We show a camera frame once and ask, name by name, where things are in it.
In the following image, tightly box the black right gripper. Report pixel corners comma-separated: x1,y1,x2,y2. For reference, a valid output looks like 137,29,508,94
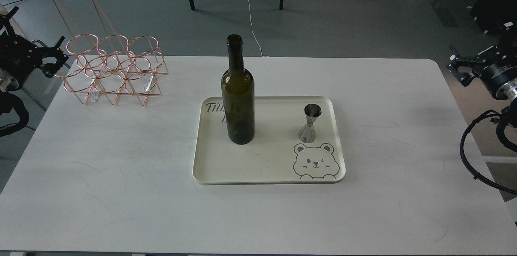
447,20,515,87

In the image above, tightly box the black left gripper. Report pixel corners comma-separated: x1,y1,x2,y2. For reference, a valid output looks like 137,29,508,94
0,6,69,78

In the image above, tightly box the silver steel jigger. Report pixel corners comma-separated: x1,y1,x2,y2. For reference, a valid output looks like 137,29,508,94
298,103,322,143

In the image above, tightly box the dark green wine bottle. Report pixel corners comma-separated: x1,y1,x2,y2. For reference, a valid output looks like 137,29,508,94
221,34,255,145

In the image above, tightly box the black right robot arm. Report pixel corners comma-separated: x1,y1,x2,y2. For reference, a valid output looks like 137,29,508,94
447,20,517,103

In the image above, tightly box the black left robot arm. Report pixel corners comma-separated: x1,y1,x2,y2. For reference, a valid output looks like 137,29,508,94
0,6,69,92

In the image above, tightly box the black equipment case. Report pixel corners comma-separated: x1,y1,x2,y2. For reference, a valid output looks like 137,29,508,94
471,0,517,34

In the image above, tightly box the cream bear serving tray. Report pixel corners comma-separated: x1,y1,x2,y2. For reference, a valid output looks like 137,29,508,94
192,96,347,185

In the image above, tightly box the black braided left cable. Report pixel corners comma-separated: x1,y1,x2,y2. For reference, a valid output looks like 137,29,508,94
0,92,30,138

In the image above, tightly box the black braided cable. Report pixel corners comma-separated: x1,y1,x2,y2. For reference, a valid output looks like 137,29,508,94
460,109,517,196
0,92,30,138

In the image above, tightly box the black braided right cable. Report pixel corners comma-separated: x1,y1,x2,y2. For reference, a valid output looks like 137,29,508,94
460,109,517,196

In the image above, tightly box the copper wire bottle rack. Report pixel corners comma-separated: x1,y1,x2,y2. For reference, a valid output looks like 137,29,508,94
52,0,169,106

